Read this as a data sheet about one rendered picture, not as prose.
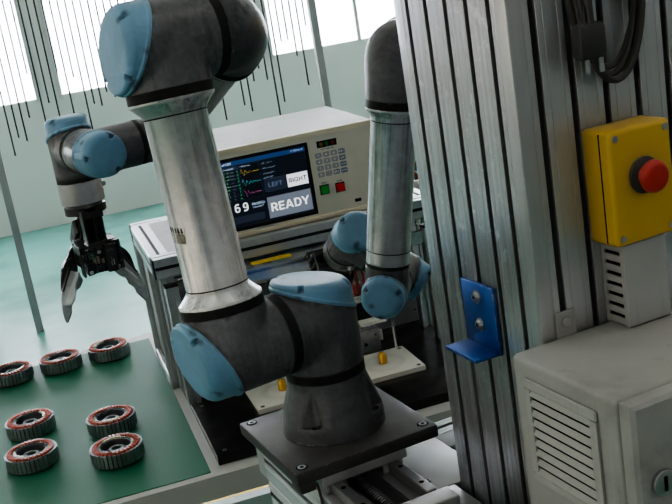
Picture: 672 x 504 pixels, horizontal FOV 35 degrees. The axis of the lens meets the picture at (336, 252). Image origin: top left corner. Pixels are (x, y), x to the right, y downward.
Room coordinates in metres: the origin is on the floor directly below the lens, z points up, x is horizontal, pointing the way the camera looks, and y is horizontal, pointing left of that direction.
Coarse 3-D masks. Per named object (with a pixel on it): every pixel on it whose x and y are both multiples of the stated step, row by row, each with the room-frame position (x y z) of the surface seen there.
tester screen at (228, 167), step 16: (240, 160) 2.38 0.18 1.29; (256, 160) 2.39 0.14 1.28; (272, 160) 2.40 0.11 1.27; (288, 160) 2.41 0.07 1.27; (304, 160) 2.42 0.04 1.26; (224, 176) 2.37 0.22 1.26; (240, 176) 2.38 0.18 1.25; (256, 176) 2.39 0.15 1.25; (272, 176) 2.40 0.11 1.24; (240, 192) 2.38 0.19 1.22; (256, 192) 2.39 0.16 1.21; (272, 192) 2.40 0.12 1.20; (288, 192) 2.41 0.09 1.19; (256, 208) 2.39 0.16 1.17; (240, 224) 2.38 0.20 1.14
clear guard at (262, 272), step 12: (276, 252) 2.38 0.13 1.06; (288, 252) 2.36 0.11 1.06; (300, 252) 2.35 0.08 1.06; (264, 264) 2.29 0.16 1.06; (276, 264) 2.28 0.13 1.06; (288, 264) 2.26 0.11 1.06; (300, 264) 2.25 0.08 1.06; (252, 276) 2.21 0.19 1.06; (264, 276) 2.20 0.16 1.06; (276, 276) 2.18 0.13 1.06; (264, 288) 2.14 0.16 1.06; (360, 288) 2.15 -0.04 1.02
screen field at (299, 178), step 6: (288, 174) 2.41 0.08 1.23; (294, 174) 2.41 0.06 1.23; (300, 174) 2.42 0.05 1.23; (306, 174) 2.42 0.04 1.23; (264, 180) 2.39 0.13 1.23; (270, 180) 2.40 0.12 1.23; (276, 180) 2.40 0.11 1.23; (282, 180) 2.40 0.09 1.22; (288, 180) 2.41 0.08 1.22; (294, 180) 2.41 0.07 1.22; (300, 180) 2.42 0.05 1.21; (306, 180) 2.42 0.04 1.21; (270, 186) 2.40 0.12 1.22; (276, 186) 2.40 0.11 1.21; (282, 186) 2.40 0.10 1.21; (288, 186) 2.41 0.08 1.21
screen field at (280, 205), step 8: (296, 192) 2.41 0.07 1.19; (304, 192) 2.42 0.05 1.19; (272, 200) 2.40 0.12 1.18; (280, 200) 2.40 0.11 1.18; (288, 200) 2.41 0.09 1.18; (296, 200) 2.41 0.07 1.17; (304, 200) 2.42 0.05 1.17; (272, 208) 2.40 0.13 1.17; (280, 208) 2.40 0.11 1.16; (288, 208) 2.41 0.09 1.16; (296, 208) 2.41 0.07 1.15; (304, 208) 2.41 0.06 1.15; (312, 208) 2.42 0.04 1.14; (272, 216) 2.39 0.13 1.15
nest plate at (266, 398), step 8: (264, 384) 2.30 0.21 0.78; (272, 384) 2.29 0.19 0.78; (248, 392) 2.27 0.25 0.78; (256, 392) 2.26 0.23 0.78; (264, 392) 2.25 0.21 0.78; (272, 392) 2.25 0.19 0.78; (280, 392) 2.24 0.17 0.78; (256, 400) 2.21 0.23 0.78; (264, 400) 2.21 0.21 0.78; (272, 400) 2.20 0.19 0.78; (280, 400) 2.19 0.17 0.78; (256, 408) 2.19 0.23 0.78; (264, 408) 2.16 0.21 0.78; (272, 408) 2.17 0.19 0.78; (280, 408) 2.17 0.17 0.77
